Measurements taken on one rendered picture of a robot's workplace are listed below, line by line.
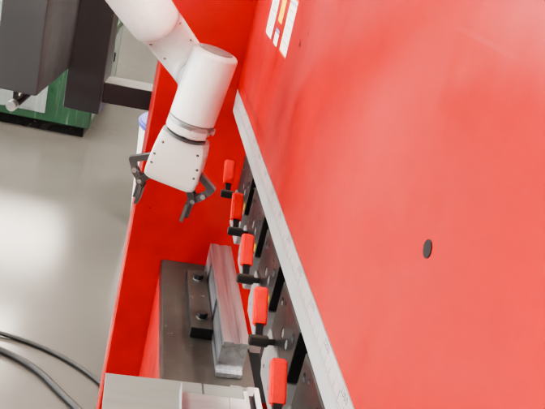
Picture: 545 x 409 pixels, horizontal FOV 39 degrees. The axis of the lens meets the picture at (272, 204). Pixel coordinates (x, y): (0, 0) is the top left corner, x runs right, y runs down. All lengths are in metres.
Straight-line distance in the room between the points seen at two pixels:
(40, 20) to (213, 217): 0.71
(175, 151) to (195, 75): 0.15
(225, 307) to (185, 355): 0.15
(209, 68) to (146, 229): 0.94
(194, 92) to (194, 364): 0.71
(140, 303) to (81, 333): 1.19
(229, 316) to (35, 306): 1.91
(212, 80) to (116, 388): 0.59
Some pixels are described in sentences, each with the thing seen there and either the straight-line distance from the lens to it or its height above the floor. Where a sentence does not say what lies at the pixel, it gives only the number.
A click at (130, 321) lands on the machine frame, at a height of 0.66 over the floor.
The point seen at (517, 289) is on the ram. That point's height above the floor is 1.67.
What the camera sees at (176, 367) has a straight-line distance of 1.81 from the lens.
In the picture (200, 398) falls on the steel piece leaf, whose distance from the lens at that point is 1.51.
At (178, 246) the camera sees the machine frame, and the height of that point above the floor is 0.92.
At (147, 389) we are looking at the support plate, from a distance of 1.51.
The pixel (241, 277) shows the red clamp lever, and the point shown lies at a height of 1.26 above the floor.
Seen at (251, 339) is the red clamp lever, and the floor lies 1.26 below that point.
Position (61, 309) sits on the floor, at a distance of 3.65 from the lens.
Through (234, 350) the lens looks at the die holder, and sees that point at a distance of 1.79.
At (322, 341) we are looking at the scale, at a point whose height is 1.39.
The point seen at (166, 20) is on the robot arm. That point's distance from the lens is 1.32.
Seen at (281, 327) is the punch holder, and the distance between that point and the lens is 1.21.
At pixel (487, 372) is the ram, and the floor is 1.60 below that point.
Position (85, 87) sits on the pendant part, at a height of 1.18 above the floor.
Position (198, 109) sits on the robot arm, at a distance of 1.37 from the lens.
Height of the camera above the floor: 1.88
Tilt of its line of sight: 21 degrees down
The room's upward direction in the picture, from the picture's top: 14 degrees clockwise
